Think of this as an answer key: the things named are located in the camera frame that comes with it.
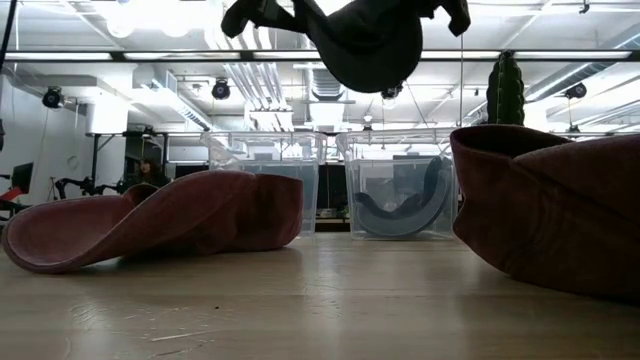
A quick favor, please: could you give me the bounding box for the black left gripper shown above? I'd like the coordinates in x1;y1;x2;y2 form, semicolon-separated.
220;0;472;39

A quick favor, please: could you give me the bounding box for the plain black baseball cap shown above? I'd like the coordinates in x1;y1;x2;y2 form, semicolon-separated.
292;0;441;95

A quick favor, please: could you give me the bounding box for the maroon baseball cap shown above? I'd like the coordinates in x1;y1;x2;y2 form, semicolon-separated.
0;169;305;275
448;123;640;301

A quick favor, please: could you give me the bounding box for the black cap grey underbrim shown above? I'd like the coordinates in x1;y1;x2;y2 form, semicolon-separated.
353;155;453;239

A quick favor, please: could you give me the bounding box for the ceiling vent grille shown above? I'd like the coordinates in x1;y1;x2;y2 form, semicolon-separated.
310;68;346;101

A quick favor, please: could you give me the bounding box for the clear plastic bin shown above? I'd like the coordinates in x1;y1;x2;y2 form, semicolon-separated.
335;128;464;241
199;130;329;237

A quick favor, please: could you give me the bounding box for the person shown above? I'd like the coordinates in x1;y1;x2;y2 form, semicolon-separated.
130;158;171;190

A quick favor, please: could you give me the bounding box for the thin vertical pole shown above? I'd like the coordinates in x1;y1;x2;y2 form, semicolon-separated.
458;34;464;126

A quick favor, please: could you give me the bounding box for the green cactus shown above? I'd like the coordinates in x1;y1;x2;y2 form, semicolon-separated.
486;49;526;126

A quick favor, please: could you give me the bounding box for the black monitor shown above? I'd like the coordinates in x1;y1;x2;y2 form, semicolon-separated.
10;162;35;194

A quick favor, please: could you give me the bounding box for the black background post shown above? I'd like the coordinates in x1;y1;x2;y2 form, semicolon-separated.
89;133;100;197

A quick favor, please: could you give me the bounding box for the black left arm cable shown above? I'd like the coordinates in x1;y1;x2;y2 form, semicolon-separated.
0;0;19;71

